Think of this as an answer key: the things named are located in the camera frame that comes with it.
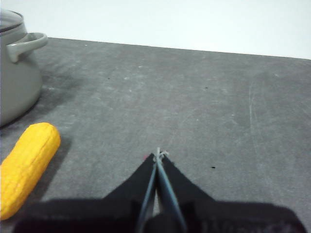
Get yellow corn cob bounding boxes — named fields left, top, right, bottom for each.
left=0, top=122, right=61, bottom=214

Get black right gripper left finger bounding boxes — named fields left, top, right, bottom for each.
left=13, top=152, right=158, bottom=233

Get pale green electric pot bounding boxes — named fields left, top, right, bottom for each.
left=0, top=24, right=49, bottom=128

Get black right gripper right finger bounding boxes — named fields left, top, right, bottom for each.
left=158, top=154, right=308, bottom=233

